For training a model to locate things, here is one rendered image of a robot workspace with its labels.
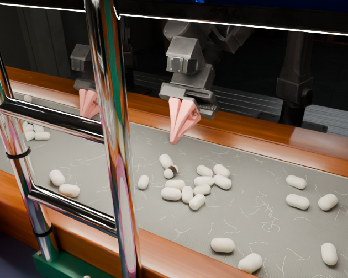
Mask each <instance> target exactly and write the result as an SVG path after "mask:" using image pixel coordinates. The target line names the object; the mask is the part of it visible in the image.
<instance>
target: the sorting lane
mask: <svg viewBox="0 0 348 278"><path fill-rule="evenodd" d="M31 98H32V102H31V103H34V104H38V105H42V106H45V107H48V108H52V109H56V110H60V111H64V112H67V113H71V114H75V115H79V116H80V109H78V108H74V107H71V106H67V105H63V104H59V103H54V102H51V101H47V100H44V99H39V98H35V97H31ZM129 125H130V138H131V150H132V157H133V170H134V183H135V195H136V208H137V215H138V227H139V228H142V229H144V230H146V231H149V232H151V233H153V234H156V235H158V236H160V237H163V238H166V239H168V240H171V241H173V242H175V243H178V244H180V245H182V246H185V247H187V248H189V249H192V250H195V251H197V252H199V253H202V254H204V255H206V256H209V257H211V258H213V259H216V260H219V261H221V262H223V263H226V264H228V265H230V266H233V267H235V268H237V269H238V264H239V262H240V261H241V260H242V259H243V258H245V257H247V256H248V255H250V254H252V253H256V254H258V255H259V256H260V257H261V258H262V266H261V267H260V268H259V269H258V270H256V271H255V272H253V273H252V275H255V276H257V277H259V278H348V178H347V177H343V176H340V175H336V174H331V173H328V172H324V171H321V170H316V169H312V168H308V167H304V166H301V165H297V164H293V163H288V162H285V161H281V160H278V159H273V158H269V157H265V156H261V155H258V154H254V153H250V152H246V151H242V150H239V149H234V148H230V147H227V146H222V145H218V144H215V143H211V142H207V141H203V140H199V139H196V138H191V137H187V136H184V135H183V136H182V137H181V138H180V139H179V141H178V142H177V143H176V144H175V145H174V144H172V143H171V142H170V132H168V131H164V130H160V129H156V128H153V127H148V126H145V125H141V124H136V123H133V122H129ZM43 129H44V132H48V133H49V134H50V138H49V139H48V140H40V141H38V140H36V139H35V138H34V139H32V140H29V141H27V143H28V146H30V149H31V157H32V159H33V163H34V167H35V170H36V174H37V176H38V180H39V184H40V186H43V187H45V188H47V189H50V190H52V191H54V192H57V193H59V187H60V186H56V185H54V184H53V183H52V181H51V179H50V177H49V174H50V172H51V171H53V170H59V171H60V172H61V173H62V175H63V176H64V178H65V182H64V184H70V185H77V186H78V187H79V189H80V193H79V195H78V196H76V197H69V196H67V197H69V198H71V199H74V200H76V201H79V202H81V203H83V204H86V205H88V206H90V207H93V208H96V209H98V210H100V211H103V212H105V213H108V214H110V215H112V216H114V213H113V206H112V198H111V193H110V186H109V178H108V171H107V163H106V155H105V150H104V146H103V145H100V144H97V143H94V142H90V141H87V140H83V139H81V138H78V137H74V136H71V135H67V134H65V133H61V132H58V131H54V130H51V129H47V128H45V127H43ZM162 154H167V155H169V157H170V158H171V160H172V161H173V165H176V166H177V167H178V172H177V174H176V175H175V176H173V177H172V178H170V179H167V178H165V176H164V171H165V169H164V168H163V166H162V164H161V163H160V161H159V158H160V156H161V155H162ZM217 164H221V165H222V166H223V167H224V168H226V169H227V170H228V171H229V172H230V177H229V178H228V179H230V181H231V187H230V188H229V189H223V188H221V187H219V186H217V185H216V184H215V183H214V184H213V185H212V186H211V187H210V188H211V191H210V193H209V194H206V195H204V196H205V203H204V204H203V205H201V206H200V208H199V209H197V210H193V209H191V208H190V206H189V203H185V202H183V200H182V196H181V198H180V199H179V200H176V201H175V200H168V199H164V198H163V197H162V196H161V190H162V189H163V188H165V184H166V182H167V181H169V180H183V181H184V183H185V186H190V187H191V188H192V190H194V188H195V187H196V186H195V184H194V180H195V178H196V177H202V176H201V175H199V174H198V173H197V167H198V166H200V165H203V166H205V167H207V168H209V169H211V170H212V172H213V175H212V178H214V176H215V175H216V174H215V173H214V171H213V168H214V166H215V165H217ZM0 170H2V171H5V172H7V173H9V174H12V175H14V173H13V169H12V166H11V164H10V161H9V158H7V155H6V149H5V146H4V143H3V140H2V137H1V134H0ZM142 175H147V176H148V178H149V182H148V185H147V187H146V189H143V190H142V189H139V187H138V182H139V179H140V177H141V176H142ZM289 175H294V176H296V177H299V178H303V179H304V180H305V181H306V183H307V185H306V187H305V188H304V189H299V188H296V187H294V186H290V185H288V184H287V182H286V178H287V177H288V176H289ZM289 194H295V195H298V196H302V197H306V198H307V199H308V200H309V207H308V208H307V209H305V210H302V209H300V208H297V207H293V206H290V205H289V204H287V201H286V197H287V196H288V195H289ZM327 194H333V195H335V196H336V197H337V199H338V202H337V204H336V205H335V206H334V207H332V208H331V209H329V210H326V211H325V210H322V209H321V208H320V207H319V206H318V201H319V199H321V198H322V197H323V196H325V195H327ZM194 197H195V194H194V193H193V198H194ZM214 238H229V239H231V240H232V241H233V242H234V244H235V247H234V250H233V251H232V252H229V253H226V252H216V251H214V250H213V249H212V247H211V242H212V240H213V239H214ZM324 243H331V244H332V245H334V247H335V249H336V254H337V257H338V261H337V263H336V264H335V265H328V264H326V263H324V261H323V258H322V253H321V246H322V245H323V244H324Z"/></svg>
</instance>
